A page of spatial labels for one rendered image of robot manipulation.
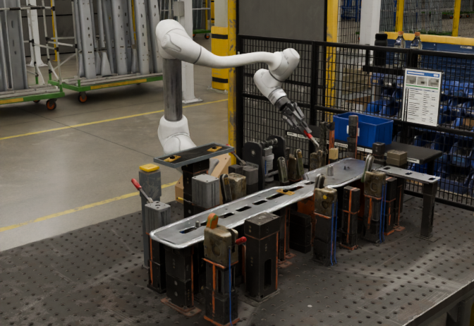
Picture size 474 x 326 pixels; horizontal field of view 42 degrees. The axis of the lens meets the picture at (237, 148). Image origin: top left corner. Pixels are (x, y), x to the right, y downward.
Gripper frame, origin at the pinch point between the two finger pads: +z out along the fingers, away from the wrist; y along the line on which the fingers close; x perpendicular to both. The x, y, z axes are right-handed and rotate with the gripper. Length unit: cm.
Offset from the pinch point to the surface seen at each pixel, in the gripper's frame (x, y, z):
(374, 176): -8.2, 20.0, 44.8
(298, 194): -45, 8, 35
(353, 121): 28.7, 7.8, 7.9
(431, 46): 187, 3, -36
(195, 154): -70, -4, -6
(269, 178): -35.0, -8.8, 15.6
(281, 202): -57, 8, 35
